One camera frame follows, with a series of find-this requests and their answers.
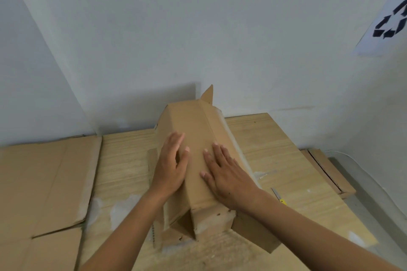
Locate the person's left hand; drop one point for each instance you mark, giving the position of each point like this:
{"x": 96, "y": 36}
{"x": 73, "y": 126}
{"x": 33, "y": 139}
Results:
{"x": 168, "y": 172}

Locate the person's right hand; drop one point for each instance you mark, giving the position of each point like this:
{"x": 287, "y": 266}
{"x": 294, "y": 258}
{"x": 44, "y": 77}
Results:
{"x": 232, "y": 185}

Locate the yellow utility knife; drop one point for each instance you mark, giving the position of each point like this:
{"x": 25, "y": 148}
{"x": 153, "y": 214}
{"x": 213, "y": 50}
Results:
{"x": 278, "y": 196}

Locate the plain brown cardboard box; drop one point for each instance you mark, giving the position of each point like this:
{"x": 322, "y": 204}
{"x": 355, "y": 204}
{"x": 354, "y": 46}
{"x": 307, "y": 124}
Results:
{"x": 190, "y": 118}
{"x": 41, "y": 178}
{"x": 330, "y": 172}

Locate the person's right forearm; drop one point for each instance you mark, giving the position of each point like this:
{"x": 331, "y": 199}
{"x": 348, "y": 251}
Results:
{"x": 318, "y": 232}

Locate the person's left forearm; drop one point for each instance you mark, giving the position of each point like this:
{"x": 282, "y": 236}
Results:
{"x": 127, "y": 236}

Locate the light wooden table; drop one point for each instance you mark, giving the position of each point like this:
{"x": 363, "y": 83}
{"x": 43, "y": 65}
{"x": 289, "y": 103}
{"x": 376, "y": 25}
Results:
{"x": 270, "y": 140}

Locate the white paper recycling sign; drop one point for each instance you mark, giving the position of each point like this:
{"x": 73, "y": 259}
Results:
{"x": 369, "y": 45}

